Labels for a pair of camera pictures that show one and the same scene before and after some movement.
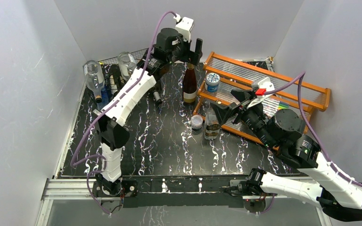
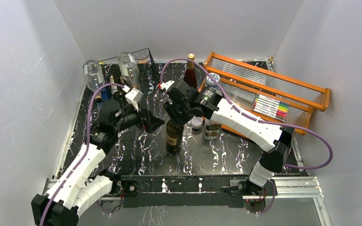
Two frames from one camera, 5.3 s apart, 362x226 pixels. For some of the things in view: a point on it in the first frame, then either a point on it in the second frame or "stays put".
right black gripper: x=223 y=111 → x=170 y=108
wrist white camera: x=260 y=86 → x=167 y=84
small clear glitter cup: x=196 y=121 stays put
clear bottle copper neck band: x=128 y=64 stays put
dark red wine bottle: x=189 y=84 stays put
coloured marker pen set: x=270 y=106 stays put
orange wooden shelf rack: x=222 y=76 stays put
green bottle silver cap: x=158 y=99 → x=174 y=137
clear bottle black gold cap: x=211 y=126 stays put
